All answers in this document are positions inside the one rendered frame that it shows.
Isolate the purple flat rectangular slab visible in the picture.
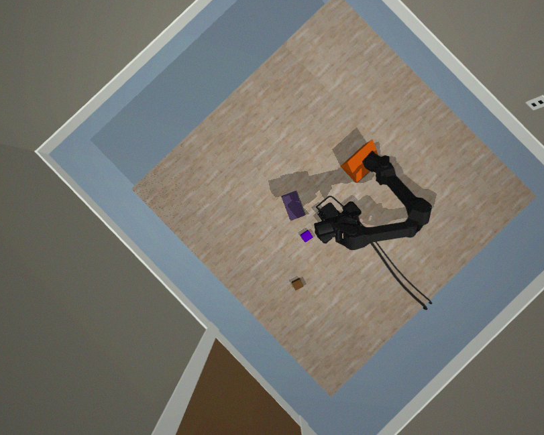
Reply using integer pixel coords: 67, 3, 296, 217
282, 191, 305, 221

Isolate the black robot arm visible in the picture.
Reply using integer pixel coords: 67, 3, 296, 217
314, 151, 432, 250

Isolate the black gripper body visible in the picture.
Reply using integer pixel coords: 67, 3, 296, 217
322, 202, 361, 243

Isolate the purple cube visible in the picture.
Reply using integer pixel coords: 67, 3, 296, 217
301, 230, 313, 242

